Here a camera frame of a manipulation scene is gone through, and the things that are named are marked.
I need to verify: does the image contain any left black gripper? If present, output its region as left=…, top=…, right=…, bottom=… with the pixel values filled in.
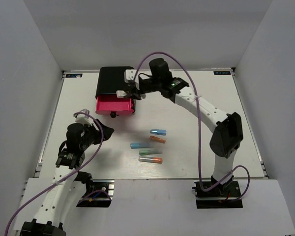
left=80, top=118, right=115, bottom=150

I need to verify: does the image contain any white eraser with red label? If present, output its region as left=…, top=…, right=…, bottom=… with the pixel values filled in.
left=116, top=90, right=127, bottom=98

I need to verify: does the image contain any pink top drawer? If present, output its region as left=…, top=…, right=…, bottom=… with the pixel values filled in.
left=95, top=94, right=135, bottom=118

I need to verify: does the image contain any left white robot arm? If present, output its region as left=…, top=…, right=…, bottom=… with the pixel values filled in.
left=20, top=118, right=114, bottom=236

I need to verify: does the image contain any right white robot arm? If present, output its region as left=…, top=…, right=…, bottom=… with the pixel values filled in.
left=124, top=58, right=243, bottom=196

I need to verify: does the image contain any black drawer cabinet shell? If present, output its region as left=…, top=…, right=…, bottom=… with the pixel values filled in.
left=95, top=66, right=133, bottom=99

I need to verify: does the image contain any light blue clear tube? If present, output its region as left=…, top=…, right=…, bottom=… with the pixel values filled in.
left=130, top=143, right=153, bottom=149

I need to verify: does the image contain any blue pen refill tube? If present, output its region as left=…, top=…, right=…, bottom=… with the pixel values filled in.
left=150, top=129, right=167, bottom=136

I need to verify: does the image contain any green clear tube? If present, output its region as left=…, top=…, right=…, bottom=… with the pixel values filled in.
left=139, top=149, right=162, bottom=156

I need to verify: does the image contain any orange pen refill tube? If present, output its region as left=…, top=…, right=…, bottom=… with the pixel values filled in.
left=149, top=135, right=166, bottom=144

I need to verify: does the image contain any clear tube orange cap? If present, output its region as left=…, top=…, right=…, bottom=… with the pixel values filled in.
left=138, top=156, right=163, bottom=164

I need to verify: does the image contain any left blue corner label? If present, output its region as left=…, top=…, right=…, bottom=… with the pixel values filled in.
left=65, top=73, right=83, bottom=78

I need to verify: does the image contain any blue corner label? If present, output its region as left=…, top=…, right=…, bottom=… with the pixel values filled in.
left=213, top=71, right=231, bottom=75
left=65, top=73, right=83, bottom=78

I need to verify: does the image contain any right blue corner label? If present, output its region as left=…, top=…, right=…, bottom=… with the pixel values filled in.
left=213, top=71, right=231, bottom=75

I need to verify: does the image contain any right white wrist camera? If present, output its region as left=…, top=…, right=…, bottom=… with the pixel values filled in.
left=124, top=69, right=139, bottom=88

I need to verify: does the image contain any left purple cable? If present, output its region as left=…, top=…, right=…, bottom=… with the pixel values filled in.
left=5, top=112, right=105, bottom=236

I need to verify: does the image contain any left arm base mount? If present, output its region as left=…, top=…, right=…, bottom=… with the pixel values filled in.
left=76, top=180, right=115, bottom=208

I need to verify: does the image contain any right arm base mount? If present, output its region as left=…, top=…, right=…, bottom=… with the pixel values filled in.
left=192, top=181, right=243, bottom=209

